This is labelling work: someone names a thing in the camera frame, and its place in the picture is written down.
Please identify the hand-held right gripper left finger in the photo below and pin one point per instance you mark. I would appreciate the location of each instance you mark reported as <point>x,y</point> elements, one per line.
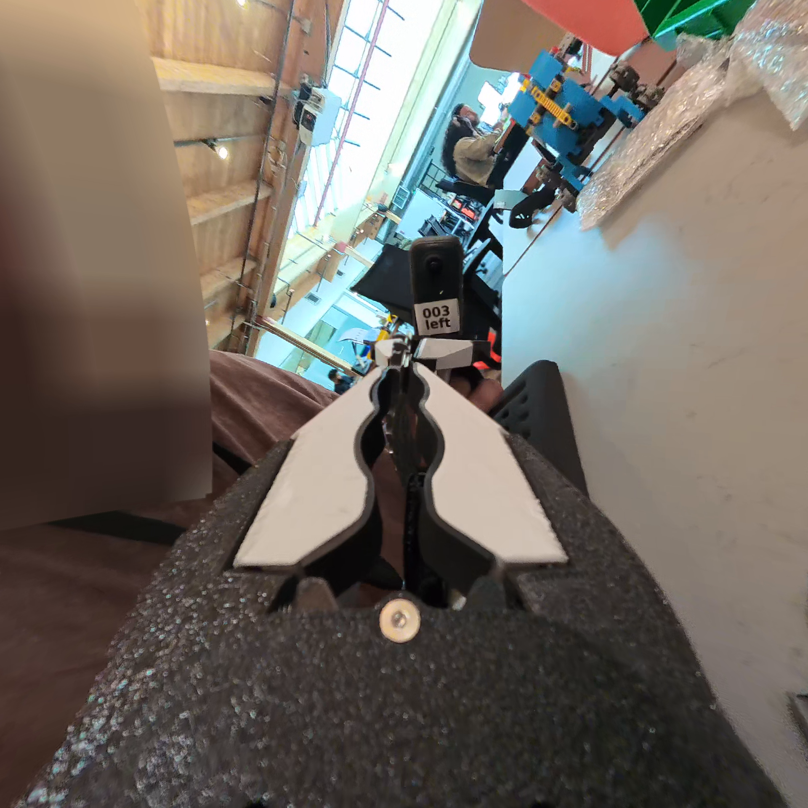
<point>303,498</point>

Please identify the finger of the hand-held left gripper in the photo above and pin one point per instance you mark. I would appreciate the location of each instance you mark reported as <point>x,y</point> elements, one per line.
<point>445,353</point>
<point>391,352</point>

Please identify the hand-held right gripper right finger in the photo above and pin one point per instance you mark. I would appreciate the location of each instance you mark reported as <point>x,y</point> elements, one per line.
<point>498,498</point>

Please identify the person's left hand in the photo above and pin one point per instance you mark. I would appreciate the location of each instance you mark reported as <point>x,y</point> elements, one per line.
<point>487,396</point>

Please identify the black perforated foam pad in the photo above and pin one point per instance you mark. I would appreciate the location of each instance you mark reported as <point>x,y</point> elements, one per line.
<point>543,404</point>

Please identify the blue brick model vehicle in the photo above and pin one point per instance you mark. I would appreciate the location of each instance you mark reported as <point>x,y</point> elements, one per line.
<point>568,107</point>

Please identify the brown cardboard sheet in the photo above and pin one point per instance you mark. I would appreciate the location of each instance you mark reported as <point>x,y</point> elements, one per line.
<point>505,38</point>

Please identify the green plastic bin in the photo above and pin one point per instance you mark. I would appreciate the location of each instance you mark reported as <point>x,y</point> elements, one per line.
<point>694,19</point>

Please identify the white ceiling camera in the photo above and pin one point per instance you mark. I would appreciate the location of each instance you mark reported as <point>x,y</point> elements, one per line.
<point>319,110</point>

